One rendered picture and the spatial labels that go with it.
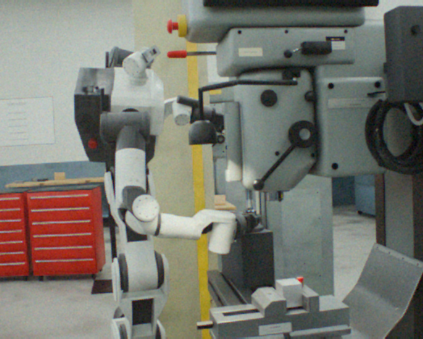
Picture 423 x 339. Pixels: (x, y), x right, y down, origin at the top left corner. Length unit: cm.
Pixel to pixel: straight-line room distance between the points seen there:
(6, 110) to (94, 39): 214
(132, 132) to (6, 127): 911
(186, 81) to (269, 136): 185
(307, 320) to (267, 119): 52
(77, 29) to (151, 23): 752
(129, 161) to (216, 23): 50
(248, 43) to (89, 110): 67
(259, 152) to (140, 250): 73
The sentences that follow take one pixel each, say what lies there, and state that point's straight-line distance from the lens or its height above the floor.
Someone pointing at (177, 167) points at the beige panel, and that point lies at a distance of 318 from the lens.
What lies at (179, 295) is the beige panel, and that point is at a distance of 330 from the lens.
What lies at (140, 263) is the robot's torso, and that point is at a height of 104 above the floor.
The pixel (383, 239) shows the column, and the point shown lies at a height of 112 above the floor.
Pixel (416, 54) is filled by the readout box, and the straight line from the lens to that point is 125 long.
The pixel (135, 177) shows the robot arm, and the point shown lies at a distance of 160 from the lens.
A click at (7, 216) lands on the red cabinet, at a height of 74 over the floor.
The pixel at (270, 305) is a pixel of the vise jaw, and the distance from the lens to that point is 137.
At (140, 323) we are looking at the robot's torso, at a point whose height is 77.
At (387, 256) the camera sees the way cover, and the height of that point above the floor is 108.
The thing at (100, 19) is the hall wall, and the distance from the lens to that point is 1073.
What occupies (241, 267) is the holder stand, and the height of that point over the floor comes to 101.
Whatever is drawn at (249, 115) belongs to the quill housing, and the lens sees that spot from 140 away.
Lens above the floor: 145
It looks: 3 degrees down
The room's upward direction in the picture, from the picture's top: 3 degrees counter-clockwise
